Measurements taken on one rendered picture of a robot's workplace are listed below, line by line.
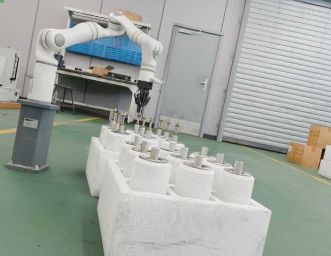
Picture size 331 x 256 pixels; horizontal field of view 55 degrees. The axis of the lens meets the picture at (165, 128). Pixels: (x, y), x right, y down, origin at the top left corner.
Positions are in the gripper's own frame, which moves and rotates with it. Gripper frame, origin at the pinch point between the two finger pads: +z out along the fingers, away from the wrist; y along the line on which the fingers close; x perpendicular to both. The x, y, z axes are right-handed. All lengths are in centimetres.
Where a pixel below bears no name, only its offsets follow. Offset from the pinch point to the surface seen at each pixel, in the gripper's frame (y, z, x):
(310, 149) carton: -350, 9, 72
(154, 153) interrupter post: 64, 9, 45
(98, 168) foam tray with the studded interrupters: 35.4, 24.1, 8.4
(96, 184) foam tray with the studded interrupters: 35.2, 30.4, 8.7
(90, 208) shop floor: 46, 35, 16
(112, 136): 29.9, 11.7, 7.9
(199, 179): 59, 13, 56
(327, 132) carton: -359, -18, 88
